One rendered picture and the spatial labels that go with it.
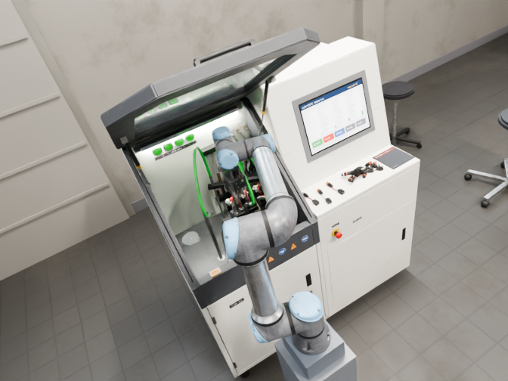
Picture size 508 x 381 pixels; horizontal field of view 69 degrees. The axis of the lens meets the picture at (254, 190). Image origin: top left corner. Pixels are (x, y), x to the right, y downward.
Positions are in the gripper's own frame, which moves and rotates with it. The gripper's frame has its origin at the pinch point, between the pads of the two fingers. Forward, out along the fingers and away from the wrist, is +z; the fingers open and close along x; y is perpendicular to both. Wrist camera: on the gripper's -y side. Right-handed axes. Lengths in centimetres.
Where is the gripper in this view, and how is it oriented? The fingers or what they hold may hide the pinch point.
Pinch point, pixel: (237, 196)
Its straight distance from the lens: 167.9
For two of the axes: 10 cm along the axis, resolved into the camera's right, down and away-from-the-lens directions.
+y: 4.7, 4.8, -7.4
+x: 8.6, -4.3, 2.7
